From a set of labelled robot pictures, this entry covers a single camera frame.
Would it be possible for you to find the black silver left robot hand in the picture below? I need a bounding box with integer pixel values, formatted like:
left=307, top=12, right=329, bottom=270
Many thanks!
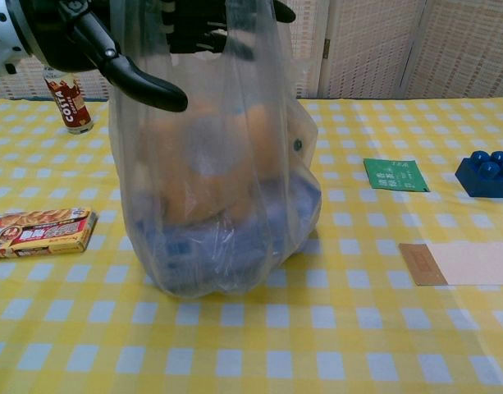
left=7, top=0, right=296, bottom=112

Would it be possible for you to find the clear plastic bag with snacks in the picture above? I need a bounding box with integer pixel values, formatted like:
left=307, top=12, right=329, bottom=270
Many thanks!
left=108, top=0, right=322, bottom=297

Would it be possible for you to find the beige woven screen panel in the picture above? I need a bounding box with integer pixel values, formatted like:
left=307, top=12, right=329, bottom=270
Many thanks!
left=322, top=0, right=427, bottom=99
left=402, top=0, right=503, bottom=99
left=0, top=55, right=112, bottom=102
left=290, top=0, right=331, bottom=99

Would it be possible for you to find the Costa coffee bottle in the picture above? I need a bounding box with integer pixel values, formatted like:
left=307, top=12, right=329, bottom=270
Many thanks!
left=43, top=67, right=94, bottom=135

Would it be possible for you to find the yellow red curry box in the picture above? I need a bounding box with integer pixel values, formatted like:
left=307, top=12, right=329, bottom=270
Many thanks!
left=0, top=206, right=98, bottom=261

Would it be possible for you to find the orange plush toy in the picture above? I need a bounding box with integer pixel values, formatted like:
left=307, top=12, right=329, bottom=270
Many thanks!
left=138, top=102, right=285, bottom=231

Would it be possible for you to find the blue printed package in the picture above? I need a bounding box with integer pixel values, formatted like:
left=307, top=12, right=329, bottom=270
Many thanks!
left=130, top=176, right=322, bottom=291

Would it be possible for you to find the green tea sachet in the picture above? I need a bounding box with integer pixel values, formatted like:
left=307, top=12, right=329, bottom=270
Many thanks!
left=363, top=158, right=431, bottom=193

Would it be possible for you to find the yellow white checked tablecloth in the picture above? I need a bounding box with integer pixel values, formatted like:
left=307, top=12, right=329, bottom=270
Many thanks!
left=0, top=97, right=503, bottom=394

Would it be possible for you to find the blue building block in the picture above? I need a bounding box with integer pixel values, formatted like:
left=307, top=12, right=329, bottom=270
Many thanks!
left=455, top=150, right=503, bottom=199

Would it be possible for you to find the beige card with brown ends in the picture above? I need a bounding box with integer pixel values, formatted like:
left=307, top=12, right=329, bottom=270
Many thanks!
left=398, top=241, right=503, bottom=287

